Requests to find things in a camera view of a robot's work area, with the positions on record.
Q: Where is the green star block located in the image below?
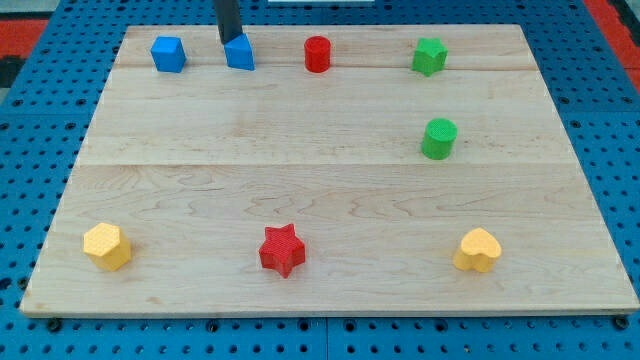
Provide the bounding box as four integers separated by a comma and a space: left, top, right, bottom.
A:
411, 38, 448, 77

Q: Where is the yellow hexagon block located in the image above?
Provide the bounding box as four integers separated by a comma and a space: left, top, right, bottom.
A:
83, 223, 132, 271

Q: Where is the blue cube block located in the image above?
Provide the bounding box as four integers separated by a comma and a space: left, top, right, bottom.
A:
150, 36, 186, 73

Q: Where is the yellow heart block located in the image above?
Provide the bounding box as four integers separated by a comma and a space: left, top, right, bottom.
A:
452, 227, 502, 273

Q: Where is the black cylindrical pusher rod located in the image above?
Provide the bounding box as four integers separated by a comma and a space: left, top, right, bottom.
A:
213, 0, 243, 44

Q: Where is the wooden board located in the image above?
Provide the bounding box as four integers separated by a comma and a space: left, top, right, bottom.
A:
20, 24, 639, 319

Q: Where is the blue triangular prism block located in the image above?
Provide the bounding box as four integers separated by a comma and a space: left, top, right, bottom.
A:
224, 34, 255, 71

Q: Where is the green cylinder block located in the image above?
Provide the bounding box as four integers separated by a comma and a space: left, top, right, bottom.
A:
421, 118, 458, 160

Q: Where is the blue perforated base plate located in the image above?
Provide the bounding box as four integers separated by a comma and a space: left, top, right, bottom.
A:
1, 0, 639, 359

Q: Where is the red cylinder block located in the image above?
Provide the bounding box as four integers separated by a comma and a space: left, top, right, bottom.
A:
304, 36, 331, 73

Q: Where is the red star block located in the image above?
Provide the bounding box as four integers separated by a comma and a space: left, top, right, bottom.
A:
258, 223, 306, 278

